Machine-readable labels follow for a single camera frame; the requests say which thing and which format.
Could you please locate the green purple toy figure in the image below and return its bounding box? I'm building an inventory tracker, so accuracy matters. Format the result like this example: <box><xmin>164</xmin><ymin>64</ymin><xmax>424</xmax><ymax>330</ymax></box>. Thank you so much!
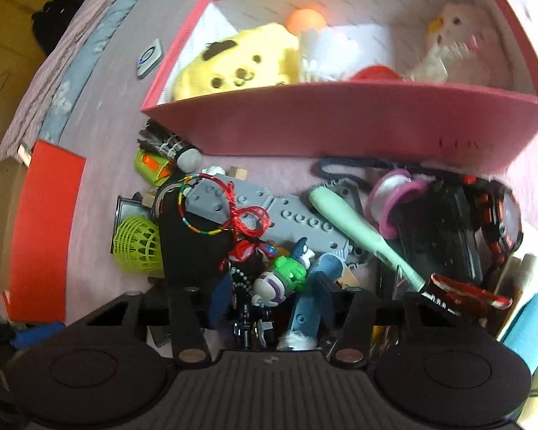
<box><xmin>250</xmin><ymin>237</ymin><xmax>315</xmax><ymax>308</ymax></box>

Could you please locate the yellow dog plush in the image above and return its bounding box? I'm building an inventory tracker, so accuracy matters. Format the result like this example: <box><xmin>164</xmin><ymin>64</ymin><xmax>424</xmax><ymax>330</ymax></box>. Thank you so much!
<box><xmin>171</xmin><ymin>22</ymin><xmax>299</xmax><ymax>101</ymax></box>

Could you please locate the orange ball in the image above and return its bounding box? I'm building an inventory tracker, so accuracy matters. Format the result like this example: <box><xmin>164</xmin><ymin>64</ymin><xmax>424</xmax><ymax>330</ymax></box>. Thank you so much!
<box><xmin>285</xmin><ymin>8</ymin><xmax>327</xmax><ymax>36</ymax></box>

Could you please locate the green plastic shuttlecock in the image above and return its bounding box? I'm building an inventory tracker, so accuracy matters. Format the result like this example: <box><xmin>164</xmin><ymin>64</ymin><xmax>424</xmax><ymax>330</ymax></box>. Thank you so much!
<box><xmin>112</xmin><ymin>215</ymin><xmax>163</xmax><ymax>276</ymax></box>

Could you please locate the grey brick plate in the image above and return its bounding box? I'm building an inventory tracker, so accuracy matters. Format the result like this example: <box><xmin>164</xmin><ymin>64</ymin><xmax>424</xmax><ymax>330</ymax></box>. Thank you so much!
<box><xmin>185</xmin><ymin>176</ymin><xmax>370</xmax><ymax>265</ymax></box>

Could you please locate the pink tape roll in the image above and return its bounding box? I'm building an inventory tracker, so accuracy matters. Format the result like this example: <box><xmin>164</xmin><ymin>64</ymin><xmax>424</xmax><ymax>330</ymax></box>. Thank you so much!
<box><xmin>364</xmin><ymin>169</ymin><xmax>429</xmax><ymax>240</ymax></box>

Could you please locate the green orange toy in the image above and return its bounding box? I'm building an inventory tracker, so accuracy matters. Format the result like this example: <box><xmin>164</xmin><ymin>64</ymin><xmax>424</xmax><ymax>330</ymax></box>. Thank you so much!
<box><xmin>134</xmin><ymin>149</ymin><xmax>175</xmax><ymax>187</ymax></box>

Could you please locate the black red wrist watch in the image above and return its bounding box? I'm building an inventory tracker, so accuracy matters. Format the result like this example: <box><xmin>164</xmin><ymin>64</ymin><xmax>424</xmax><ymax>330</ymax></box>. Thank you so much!
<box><xmin>463</xmin><ymin>175</ymin><xmax>523</xmax><ymax>266</ymax></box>

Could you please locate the red box lid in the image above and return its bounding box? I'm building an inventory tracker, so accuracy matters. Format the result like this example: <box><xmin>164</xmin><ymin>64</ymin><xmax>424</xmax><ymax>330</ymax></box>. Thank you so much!
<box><xmin>4</xmin><ymin>141</ymin><xmax>85</xmax><ymax>323</ymax></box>

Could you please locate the black feather shuttlecock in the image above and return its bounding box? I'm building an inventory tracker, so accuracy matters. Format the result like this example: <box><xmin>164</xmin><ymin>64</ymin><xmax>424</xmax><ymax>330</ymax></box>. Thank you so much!
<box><xmin>138</xmin><ymin>119</ymin><xmax>203</xmax><ymax>174</ymax></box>

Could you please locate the pink storage box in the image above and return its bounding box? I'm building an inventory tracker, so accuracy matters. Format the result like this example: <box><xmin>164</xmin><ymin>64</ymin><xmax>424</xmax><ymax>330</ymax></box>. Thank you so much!
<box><xmin>142</xmin><ymin>0</ymin><xmax>538</xmax><ymax>174</ymax></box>

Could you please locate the light blue floral quilt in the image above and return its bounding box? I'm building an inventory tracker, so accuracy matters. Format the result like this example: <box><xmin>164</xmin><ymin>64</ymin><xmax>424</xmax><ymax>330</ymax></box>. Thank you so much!
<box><xmin>38</xmin><ymin>0</ymin><xmax>139</xmax><ymax>145</ymax></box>

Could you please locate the pink checked quilt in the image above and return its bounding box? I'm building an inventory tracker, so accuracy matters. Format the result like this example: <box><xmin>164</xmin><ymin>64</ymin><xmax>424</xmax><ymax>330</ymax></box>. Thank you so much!
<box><xmin>0</xmin><ymin>0</ymin><xmax>115</xmax><ymax>161</ymax></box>

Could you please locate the small white blue device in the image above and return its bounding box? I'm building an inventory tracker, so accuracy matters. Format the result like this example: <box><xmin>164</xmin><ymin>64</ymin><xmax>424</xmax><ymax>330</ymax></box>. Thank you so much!
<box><xmin>136</xmin><ymin>38</ymin><xmax>163</xmax><ymax>79</ymax></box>

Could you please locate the pink monkey plush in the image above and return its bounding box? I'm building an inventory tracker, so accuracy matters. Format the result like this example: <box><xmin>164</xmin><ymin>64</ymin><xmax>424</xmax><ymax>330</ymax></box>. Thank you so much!
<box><xmin>403</xmin><ymin>3</ymin><xmax>512</xmax><ymax>89</ymax></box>

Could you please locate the black bag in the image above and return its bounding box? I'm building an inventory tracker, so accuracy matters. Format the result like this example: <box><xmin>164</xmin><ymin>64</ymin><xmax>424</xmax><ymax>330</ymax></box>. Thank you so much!
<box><xmin>32</xmin><ymin>0</ymin><xmax>84</xmax><ymax>56</ymax></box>

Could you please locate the mint green toothbrush handle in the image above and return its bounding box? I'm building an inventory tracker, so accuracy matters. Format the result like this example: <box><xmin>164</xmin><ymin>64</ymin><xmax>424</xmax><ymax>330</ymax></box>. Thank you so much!
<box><xmin>308</xmin><ymin>186</ymin><xmax>426</xmax><ymax>292</ymax></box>

